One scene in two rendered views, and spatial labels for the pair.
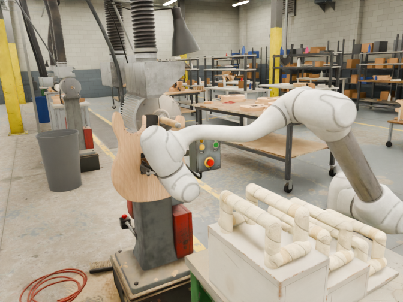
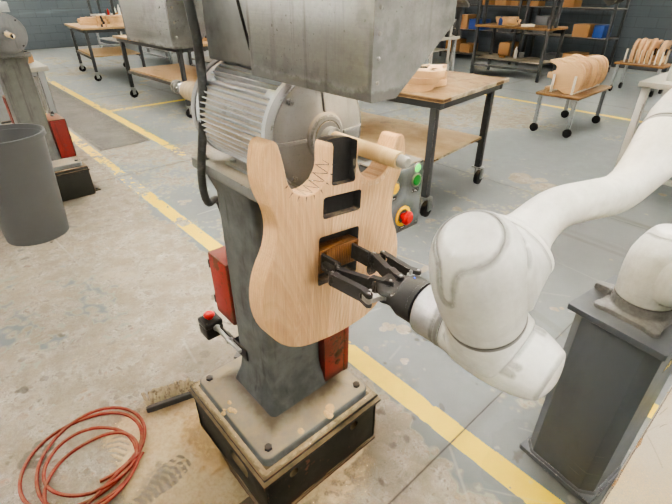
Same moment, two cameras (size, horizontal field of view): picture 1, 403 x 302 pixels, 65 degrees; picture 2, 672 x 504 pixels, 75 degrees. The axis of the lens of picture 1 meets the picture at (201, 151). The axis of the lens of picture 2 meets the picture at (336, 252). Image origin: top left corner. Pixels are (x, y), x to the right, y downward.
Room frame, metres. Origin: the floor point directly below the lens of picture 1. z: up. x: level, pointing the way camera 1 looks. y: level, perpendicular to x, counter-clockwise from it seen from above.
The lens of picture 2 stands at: (0.69, 0.41, 1.52)
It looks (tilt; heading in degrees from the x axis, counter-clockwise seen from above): 31 degrees down; 346
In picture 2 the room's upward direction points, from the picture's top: straight up
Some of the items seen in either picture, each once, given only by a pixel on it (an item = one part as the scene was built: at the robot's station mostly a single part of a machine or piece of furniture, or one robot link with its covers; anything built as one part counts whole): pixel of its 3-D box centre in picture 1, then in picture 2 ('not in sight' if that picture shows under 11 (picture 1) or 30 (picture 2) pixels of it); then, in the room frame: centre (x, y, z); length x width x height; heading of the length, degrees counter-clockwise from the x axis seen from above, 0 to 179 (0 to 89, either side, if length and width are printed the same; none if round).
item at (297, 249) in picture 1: (290, 252); not in sight; (0.59, -0.18, 1.12); 0.11 x 0.03 x 0.03; 121
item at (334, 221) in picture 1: (318, 213); not in sight; (0.77, -0.31, 1.12); 0.20 x 0.03 x 0.03; 30
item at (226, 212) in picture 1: (226, 213); not in sight; (0.73, -0.06, 1.15); 0.03 x 0.03 x 0.09
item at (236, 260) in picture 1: (261, 270); not in sight; (0.68, -0.14, 1.02); 0.27 x 0.15 x 0.17; 31
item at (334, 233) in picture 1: (334, 232); not in sight; (0.81, -0.38, 1.04); 0.20 x 0.03 x 0.03; 30
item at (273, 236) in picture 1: (272, 244); not in sight; (0.58, -0.14, 1.15); 0.03 x 0.03 x 0.09
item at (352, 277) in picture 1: (304, 263); not in sight; (0.75, -0.27, 0.98); 0.27 x 0.16 x 0.09; 31
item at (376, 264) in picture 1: (372, 266); not in sight; (0.75, -0.46, 0.96); 0.11 x 0.03 x 0.03; 121
